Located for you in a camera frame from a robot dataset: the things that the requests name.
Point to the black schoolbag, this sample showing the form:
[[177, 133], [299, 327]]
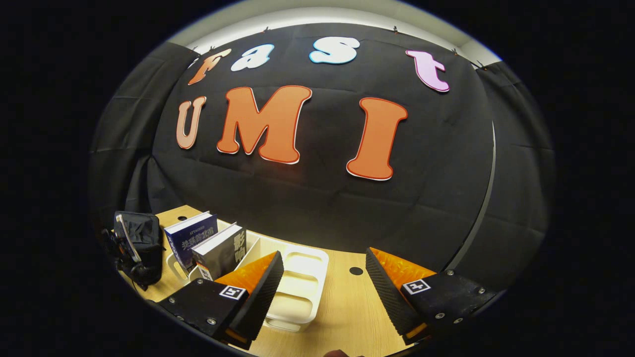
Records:
[[146, 238]]

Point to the grey portrait cover book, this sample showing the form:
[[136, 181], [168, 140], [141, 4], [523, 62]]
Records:
[[223, 255]]

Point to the blue book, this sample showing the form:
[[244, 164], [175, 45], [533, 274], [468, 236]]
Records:
[[191, 238]]

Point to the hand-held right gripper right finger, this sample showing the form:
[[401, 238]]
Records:
[[389, 297]]

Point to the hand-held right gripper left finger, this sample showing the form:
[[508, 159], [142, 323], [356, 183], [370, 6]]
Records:
[[258, 302]]

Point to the white bookshelf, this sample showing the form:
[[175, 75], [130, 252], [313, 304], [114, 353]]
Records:
[[300, 292]]

